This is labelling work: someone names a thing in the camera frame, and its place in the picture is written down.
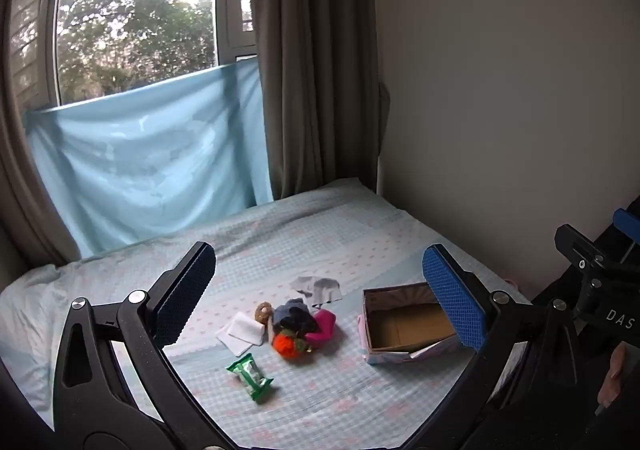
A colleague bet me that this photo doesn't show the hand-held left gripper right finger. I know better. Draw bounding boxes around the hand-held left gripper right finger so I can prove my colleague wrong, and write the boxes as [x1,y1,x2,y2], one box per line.
[404,244,581,450]

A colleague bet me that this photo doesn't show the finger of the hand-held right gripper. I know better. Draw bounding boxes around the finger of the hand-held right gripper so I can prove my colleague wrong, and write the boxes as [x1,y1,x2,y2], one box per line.
[612,208,640,249]
[554,224,618,277]

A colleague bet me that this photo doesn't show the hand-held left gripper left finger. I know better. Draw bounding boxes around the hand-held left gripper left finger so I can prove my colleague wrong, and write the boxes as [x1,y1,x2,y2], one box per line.
[52,242,237,450]

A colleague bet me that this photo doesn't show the cardboard box with patterned lining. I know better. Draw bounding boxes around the cardboard box with patterned lining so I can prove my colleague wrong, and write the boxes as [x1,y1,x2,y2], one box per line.
[357,281,473,367]

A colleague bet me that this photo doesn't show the white paper towel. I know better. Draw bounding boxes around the white paper towel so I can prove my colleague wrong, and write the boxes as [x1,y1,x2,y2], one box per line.
[216,311,268,353]

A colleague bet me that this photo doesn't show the green snack packet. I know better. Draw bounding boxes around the green snack packet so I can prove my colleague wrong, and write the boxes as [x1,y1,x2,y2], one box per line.
[225,353,275,404]

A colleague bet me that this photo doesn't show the grey fuzzy sock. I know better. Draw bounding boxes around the grey fuzzy sock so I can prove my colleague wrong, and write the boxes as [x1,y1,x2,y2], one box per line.
[272,298,306,331]

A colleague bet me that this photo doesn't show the orange pom-pom with green leaves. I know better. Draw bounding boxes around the orange pom-pom with green leaves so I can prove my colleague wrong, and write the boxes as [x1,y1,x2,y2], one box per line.
[271,327,312,361]

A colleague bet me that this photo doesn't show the pink pouch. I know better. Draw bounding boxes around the pink pouch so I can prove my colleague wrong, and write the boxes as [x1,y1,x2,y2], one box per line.
[302,308,338,351]

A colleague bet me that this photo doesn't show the person's right hand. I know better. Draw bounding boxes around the person's right hand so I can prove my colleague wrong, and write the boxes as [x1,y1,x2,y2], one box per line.
[597,342,629,409]

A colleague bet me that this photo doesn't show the light grey cloth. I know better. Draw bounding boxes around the light grey cloth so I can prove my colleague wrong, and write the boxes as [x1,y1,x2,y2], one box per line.
[289,276,344,308]

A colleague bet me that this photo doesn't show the light blue hanging cloth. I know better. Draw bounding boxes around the light blue hanging cloth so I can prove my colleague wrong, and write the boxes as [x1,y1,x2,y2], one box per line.
[25,57,275,259]

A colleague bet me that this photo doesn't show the grey-brown curtain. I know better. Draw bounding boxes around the grey-brown curtain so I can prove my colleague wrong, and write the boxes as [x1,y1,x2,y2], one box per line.
[247,0,394,201]
[0,0,83,268]

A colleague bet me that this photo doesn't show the tree outside window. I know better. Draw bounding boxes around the tree outside window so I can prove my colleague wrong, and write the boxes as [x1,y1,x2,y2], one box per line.
[56,0,217,104]

